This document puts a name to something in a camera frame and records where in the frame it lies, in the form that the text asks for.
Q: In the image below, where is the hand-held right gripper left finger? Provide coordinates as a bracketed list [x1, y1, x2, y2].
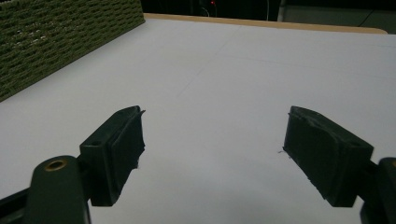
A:
[78, 105, 147, 207]

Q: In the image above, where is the green woven basket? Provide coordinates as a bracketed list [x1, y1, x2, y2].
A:
[0, 0, 147, 103]

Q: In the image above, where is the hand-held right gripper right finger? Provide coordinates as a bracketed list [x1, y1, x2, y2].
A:
[282, 105, 375, 208]

